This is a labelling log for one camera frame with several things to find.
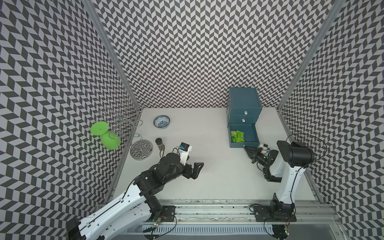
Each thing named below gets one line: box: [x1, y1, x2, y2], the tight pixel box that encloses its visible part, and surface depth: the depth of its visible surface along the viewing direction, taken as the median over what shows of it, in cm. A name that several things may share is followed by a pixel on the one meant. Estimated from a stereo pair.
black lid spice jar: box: [155, 137, 164, 151], surface depth 92 cm
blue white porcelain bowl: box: [153, 115, 171, 129], surface depth 110 cm
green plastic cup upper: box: [90, 121, 109, 136], surface depth 68 cm
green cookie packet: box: [230, 130, 245, 142], surface depth 101 cm
